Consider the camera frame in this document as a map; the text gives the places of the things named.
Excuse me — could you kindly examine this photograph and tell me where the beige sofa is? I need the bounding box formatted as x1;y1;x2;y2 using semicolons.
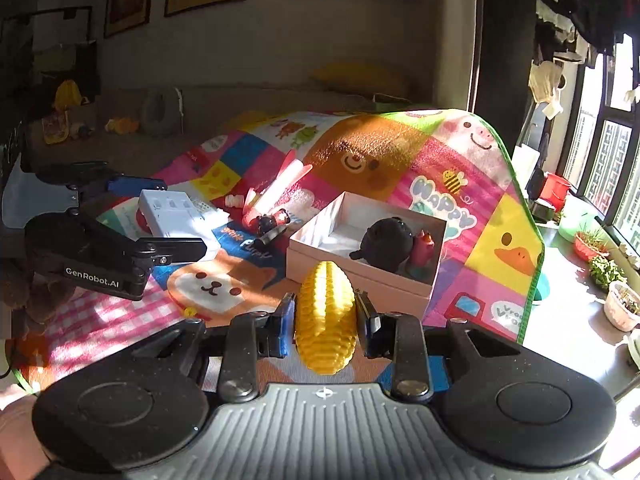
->
24;81;417;172

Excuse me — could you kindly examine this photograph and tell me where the pink cardboard box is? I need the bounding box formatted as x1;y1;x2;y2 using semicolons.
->
286;192;447;318

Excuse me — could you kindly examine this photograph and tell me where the colourful cartoon play mat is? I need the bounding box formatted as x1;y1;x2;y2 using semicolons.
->
6;110;544;392

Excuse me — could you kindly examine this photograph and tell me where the black toy car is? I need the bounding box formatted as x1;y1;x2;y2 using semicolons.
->
253;208;291;249

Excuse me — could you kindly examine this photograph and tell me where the white rectangular box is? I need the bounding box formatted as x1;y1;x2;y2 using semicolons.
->
138;190;228;238

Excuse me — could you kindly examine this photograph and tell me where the orange plush toy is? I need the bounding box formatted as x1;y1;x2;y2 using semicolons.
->
105;117;140;136

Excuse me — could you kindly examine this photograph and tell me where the white flower pot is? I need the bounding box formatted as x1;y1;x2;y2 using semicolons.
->
603;281;639;333

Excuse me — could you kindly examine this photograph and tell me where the small red toy figure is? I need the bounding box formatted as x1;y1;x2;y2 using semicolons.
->
409;230;435;269

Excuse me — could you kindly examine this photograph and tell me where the red bucket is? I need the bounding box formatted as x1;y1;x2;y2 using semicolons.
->
539;172;572;211

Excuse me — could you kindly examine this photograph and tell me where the small white yoghurt bottle toy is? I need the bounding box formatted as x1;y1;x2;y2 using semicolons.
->
224;194;245;209

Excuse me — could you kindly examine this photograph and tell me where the grey neck pillow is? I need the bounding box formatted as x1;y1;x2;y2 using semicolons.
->
140;87;184;138

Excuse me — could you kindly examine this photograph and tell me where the black plush toy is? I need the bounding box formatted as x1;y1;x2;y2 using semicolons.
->
349;217;414;273

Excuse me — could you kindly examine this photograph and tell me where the yellow cushion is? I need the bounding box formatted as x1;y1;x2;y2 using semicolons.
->
310;61;412;99

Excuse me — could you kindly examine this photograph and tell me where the yellow backpack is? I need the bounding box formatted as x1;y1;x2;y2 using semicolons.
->
53;79;82;114

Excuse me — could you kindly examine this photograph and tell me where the red pink toy rocket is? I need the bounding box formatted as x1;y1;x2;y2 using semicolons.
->
242;150;312;231

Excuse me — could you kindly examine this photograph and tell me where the yellow toy corn cob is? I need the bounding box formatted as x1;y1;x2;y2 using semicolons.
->
294;261;358;375

